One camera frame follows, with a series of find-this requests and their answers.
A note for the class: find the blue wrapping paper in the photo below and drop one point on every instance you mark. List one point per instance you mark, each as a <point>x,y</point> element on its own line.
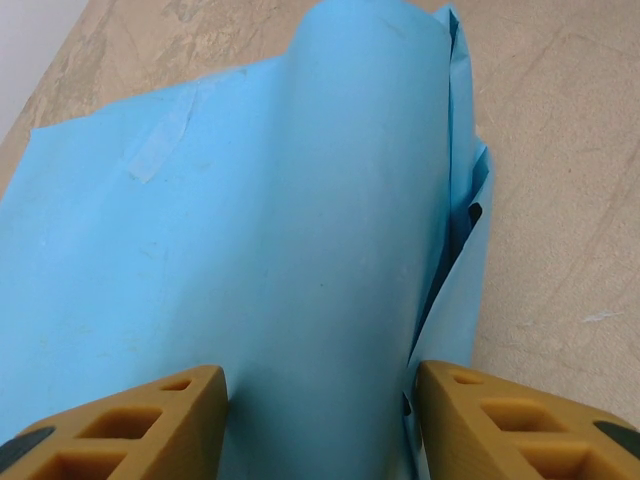
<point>250,225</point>

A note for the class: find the translucent tape strip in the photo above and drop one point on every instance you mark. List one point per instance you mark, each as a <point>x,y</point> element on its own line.
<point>160,135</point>

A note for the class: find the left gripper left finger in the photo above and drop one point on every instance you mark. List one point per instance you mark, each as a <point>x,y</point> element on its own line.
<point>150,430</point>

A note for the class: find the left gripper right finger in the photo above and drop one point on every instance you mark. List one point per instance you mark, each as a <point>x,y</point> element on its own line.
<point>500,435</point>

